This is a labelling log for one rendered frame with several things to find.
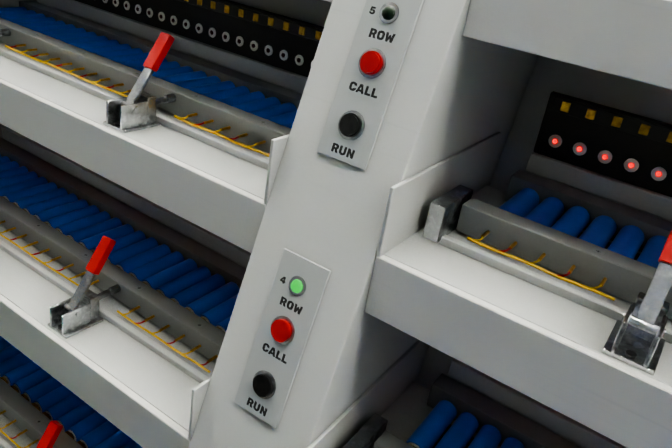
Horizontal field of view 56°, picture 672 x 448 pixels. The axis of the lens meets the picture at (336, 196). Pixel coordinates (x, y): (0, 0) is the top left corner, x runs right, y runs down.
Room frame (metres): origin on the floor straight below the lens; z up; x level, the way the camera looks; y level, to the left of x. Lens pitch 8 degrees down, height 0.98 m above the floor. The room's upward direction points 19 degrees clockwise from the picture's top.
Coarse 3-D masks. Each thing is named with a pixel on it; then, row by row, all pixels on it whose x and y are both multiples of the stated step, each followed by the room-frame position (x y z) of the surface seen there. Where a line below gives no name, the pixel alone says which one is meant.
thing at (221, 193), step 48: (0, 0) 0.86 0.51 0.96; (48, 0) 0.86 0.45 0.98; (192, 48) 0.74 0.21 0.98; (0, 96) 0.62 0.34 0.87; (48, 96) 0.60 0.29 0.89; (48, 144) 0.59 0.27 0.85; (96, 144) 0.55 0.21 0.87; (144, 144) 0.52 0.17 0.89; (192, 144) 0.54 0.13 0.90; (144, 192) 0.53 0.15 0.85; (192, 192) 0.49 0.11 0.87; (240, 192) 0.47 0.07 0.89; (240, 240) 0.47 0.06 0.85
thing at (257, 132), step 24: (0, 24) 0.73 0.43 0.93; (24, 48) 0.71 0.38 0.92; (48, 48) 0.69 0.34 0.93; (72, 48) 0.68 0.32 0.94; (96, 72) 0.65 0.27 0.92; (120, 72) 0.63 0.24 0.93; (192, 96) 0.59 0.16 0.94; (192, 120) 0.59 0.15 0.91; (216, 120) 0.57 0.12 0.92; (240, 120) 0.56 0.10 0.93; (264, 120) 0.56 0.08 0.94; (240, 144) 0.54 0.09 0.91; (264, 144) 0.55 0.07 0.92
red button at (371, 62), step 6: (366, 54) 0.43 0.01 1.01; (372, 54) 0.43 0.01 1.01; (378, 54) 0.43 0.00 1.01; (360, 60) 0.43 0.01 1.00; (366, 60) 0.43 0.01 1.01; (372, 60) 0.43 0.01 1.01; (378, 60) 0.42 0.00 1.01; (360, 66) 0.43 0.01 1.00; (366, 66) 0.43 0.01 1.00; (372, 66) 0.43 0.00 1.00; (378, 66) 0.43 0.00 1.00; (366, 72) 0.43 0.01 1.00; (372, 72) 0.43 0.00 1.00
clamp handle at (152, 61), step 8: (160, 40) 0.57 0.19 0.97; (168, 40) 0.57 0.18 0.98; (152, 48) 0.57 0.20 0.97; (160, 48) 0.56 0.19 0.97; (168, 48) 0.57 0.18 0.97; (152, 56) 0.56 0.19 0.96; (160, 56) 0.56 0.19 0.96; (144, 64) 0.56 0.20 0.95; (152, 64) 0.56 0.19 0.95; (160, 64) 0.57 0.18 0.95; (144, 72) 0.56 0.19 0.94; (152, 72) 0.56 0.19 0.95; (144, 80) 0.56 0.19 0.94; (136, 88) 0.56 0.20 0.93; (144, 88) 0.56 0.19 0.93; (128, 96) 0.56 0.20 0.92; (136, 96) 0.55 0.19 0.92
